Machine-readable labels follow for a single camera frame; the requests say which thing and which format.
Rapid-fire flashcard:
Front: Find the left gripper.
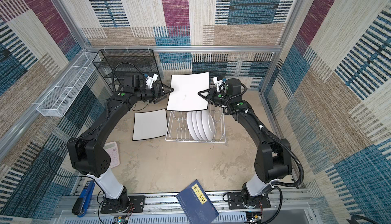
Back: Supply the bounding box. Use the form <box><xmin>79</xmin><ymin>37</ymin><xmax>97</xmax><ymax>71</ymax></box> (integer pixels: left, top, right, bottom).
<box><xmin>134</xmin><ymin>84</ymin><xmax>174</xmax><ymax>104</ymax></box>

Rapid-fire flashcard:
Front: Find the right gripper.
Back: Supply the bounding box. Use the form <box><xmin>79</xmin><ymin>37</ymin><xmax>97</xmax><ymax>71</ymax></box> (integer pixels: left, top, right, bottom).
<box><xmin>197</xmin><ymin>86</ymin><xmax>231</xmax><ymax>106</ymax></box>

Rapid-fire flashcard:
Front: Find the white square plate black rim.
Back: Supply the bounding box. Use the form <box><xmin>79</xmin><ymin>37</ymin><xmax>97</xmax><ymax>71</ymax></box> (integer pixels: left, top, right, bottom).
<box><xmin>132</xmin><ymin>109</ymin><xmax>168</xmax><ymax>141</ymax></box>

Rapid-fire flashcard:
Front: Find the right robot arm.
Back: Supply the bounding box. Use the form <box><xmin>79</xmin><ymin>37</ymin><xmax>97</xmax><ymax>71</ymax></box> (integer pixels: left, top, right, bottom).
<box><xmin>198</xmin><ymin>79</ymin><xmax>295</xmax><ymax>208</ymax></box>

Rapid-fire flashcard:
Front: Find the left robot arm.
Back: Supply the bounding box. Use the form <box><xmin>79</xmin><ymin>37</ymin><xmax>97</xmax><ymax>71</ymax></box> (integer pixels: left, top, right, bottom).
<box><xmin>67</xmin><ymin>73</ymin><xmax>174</xmax><ymax>212</ymax></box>

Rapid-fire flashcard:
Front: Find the black mesh shelf rack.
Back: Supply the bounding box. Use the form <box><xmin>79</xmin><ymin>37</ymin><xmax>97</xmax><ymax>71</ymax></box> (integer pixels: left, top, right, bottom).
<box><xmin>93</xmin><ymin>49</ymin><xmax>161</xmax><ymax>89</ymax></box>

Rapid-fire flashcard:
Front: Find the pink white calculator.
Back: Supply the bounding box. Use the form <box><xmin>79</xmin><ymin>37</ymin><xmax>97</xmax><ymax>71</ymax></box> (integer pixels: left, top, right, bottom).
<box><xmin>104</xmin><ymin>142</ymin><xmax>120</xmax><ymax>169</ymax></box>

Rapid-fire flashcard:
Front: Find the blue book yellow label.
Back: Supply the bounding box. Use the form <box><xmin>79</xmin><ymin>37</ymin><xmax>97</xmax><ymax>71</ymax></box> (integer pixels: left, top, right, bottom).
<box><xmin>176</xmin><ymin>180</ymin><xmax>219</xmax><ymax>224</ymax></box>

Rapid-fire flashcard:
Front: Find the blue stapler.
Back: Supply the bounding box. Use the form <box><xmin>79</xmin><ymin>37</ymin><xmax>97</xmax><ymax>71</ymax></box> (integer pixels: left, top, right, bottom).
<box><xmin>72</xmin><ymin>180</ymin><xmax>95</xmax><ymax>217</ymax></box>

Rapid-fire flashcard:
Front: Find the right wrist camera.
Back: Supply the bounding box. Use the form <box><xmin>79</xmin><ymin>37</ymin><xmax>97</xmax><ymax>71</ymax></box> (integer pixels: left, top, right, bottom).
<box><xmin>213</xmin><ymin>76</ymin><xmax>226</xmax><ymax>92</ymax></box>

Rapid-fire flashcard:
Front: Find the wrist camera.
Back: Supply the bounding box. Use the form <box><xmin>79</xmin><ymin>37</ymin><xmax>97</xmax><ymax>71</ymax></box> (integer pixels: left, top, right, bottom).
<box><xmin>213</xmin><ymin>76</ymin><xmax>226</xmax><ymax>92</ymax></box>
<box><xmin>144</xmin><ymin>73</ymin><xmax>158</xmax><ymax>89</ymax></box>

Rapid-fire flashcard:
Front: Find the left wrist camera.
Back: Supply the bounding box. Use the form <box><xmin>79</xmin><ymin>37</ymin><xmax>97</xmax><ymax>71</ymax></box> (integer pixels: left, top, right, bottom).
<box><xmin>144</xmin><ymin>73</ymin><xmax>158</xmax><ymax>89</ymax></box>

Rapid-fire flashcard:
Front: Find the white wire dish rack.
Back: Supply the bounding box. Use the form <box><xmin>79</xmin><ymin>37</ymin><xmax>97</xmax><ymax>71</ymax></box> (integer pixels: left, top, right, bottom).
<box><xmin>165</xmin><ymin>105</ymin><xmax>226</xmax><ymax>143</ymax></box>

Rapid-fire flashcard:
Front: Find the white mesh wall basket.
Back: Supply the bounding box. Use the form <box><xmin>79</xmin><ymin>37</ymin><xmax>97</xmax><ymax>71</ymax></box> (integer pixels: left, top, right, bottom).
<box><xmin>37</xmin><ymin>52</ymin><xmax>96</xmax><ymax>117</ymax></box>

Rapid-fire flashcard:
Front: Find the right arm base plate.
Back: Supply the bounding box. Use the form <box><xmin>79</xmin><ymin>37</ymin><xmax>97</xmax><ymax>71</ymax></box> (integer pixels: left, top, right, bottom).
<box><xmin>223</xmin><ymin>192</ymin><xmax>271</xmax><ymax>210</ymax></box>

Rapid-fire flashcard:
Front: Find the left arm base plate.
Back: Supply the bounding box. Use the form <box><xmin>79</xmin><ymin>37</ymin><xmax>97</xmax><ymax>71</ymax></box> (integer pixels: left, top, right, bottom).
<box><xmin>99</xmin><ymin>196</ymin><xmax>146</xmax><ymax>214</ymax></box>

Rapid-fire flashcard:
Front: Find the aluminium front rail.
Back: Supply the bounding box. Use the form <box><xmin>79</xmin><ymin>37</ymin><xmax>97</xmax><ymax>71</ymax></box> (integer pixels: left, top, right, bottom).
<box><xmin>50</xmin><ymin>188</ymin><xmax>322</xmax><ymax>224</ymax></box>

